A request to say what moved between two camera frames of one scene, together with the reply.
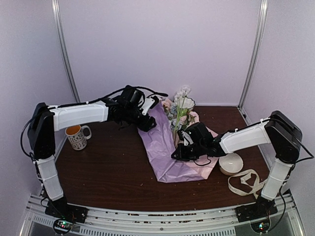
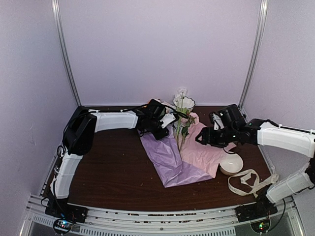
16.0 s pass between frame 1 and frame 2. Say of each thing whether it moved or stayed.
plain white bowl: stayed
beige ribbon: stayed
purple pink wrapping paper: stayed
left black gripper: moved
